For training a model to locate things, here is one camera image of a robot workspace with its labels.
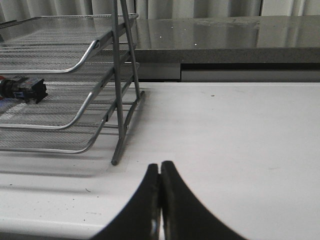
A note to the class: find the silver mesh top tray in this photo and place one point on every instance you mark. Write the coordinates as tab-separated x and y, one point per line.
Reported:
52	44

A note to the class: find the red emergency stop button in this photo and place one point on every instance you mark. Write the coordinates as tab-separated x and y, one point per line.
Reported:
23	88

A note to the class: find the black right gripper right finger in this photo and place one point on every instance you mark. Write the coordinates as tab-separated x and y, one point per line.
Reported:
184	216

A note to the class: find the silver mesh tray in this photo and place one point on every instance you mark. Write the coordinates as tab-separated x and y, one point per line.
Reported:
52	44
72	140
68	97

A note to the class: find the grey stone counter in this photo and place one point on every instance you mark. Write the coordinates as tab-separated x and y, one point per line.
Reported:
229	40

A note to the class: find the silver mesh bottom tray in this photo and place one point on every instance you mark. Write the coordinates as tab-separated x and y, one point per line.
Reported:
72	140

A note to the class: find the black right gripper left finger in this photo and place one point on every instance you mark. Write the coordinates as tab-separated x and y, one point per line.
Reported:
140	217

